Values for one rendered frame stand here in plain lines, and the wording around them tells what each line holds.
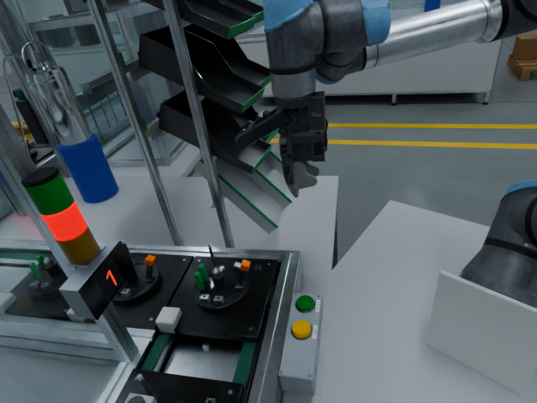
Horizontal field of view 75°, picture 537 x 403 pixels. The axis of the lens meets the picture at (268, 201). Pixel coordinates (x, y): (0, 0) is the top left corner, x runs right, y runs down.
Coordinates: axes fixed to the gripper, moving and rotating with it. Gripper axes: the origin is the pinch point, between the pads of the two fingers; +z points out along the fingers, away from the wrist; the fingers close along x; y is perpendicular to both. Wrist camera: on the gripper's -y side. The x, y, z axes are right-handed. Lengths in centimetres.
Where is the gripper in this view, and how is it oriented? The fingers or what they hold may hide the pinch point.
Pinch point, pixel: (292, 191)
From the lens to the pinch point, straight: 72.5
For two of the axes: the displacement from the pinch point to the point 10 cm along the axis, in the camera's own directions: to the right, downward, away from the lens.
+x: 2.0, -5.6, 8.0
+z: 1.3, 8.3, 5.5
